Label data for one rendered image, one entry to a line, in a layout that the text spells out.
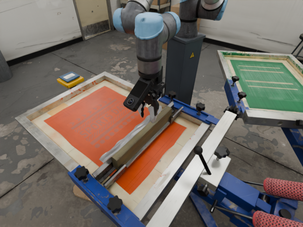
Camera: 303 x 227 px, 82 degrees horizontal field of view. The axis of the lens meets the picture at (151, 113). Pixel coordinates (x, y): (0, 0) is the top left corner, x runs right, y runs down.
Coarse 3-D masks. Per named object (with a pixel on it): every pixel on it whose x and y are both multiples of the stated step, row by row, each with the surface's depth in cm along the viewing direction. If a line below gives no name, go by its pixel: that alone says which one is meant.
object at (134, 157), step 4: (168, 124) 83; (164, 128) 81; (160, 132) 79; (156, 136) 77; (152, 140) 76; (148, 144) 74; (144, 148) 72; (140, 152) 71; (136, 156) 70; (132, 160) 68; (128, 164) 67
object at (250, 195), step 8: (224, 176) 58; (232, 176) 58; (224, 184) 56; (232, 184) 56; (240, 184) 56; (232, 192) 55; (240, 192) 55; (248, 192) 55; (256, 192) 55; (232, 200) 56; (240, 200) 54; (248, 200) 53; (256, 200) 53; (248, 208) 53
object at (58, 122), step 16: (64, 112) 95; (80, 112) 95; (64, 128) 86; (80, 144) 79; (112, 144) 79; (96, 160) 73; (144, 160) 73; (128, 176) 68; (144, 176) 68; (128, 192) 63
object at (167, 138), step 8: (104, 88) 111; (88, 96) 105; (96, 96) 105; (104, 96) 105; (112, 96) 105; (120, 96) 105; (88, 104) 99; (96, 104) 99; (144, 112) 95; (136, 120) 90; (128, 128) 86; (168, 128) 86; (176, 128) 86; (184, 128) 86; (160, 136) 82; (168, 136) 82; (176, 136) 82; (152, 144) 79; (160, 144) 79; (168, 144) 79; (160, 152) 76
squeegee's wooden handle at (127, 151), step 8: (168, 112) 80; (160, 120) 76; (168, 120) 84; (144, 128) 72; (152, 128) 73; (160, 128) 80; (136, 136) 69; (144, 136) 70; (152, 136) 77; (128, 144) 66; (136, 144) 67; (144, 144) 73; (120, 152) 63; (128, 152) 65; (136, 152) 70; (112, 160) 63; (120, 160) 63; (128, 160) 68
